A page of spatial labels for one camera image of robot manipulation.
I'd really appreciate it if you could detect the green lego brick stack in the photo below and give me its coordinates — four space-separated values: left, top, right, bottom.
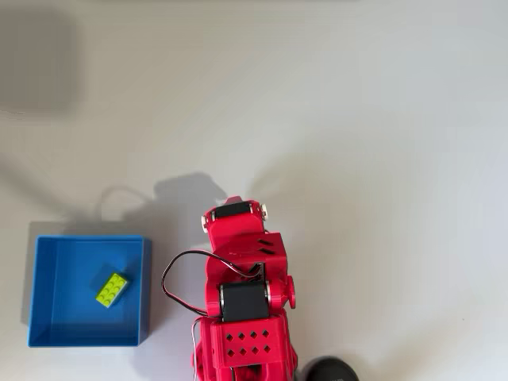
94 272 131 310

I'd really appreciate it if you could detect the blue plastic bin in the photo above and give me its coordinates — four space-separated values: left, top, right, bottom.
26 234 153 348

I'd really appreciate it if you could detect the black gooseneck stand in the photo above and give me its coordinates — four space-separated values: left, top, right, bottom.
303 356 360 381

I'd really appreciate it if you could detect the servo wire bundle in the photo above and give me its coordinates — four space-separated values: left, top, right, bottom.
160 249 266 381

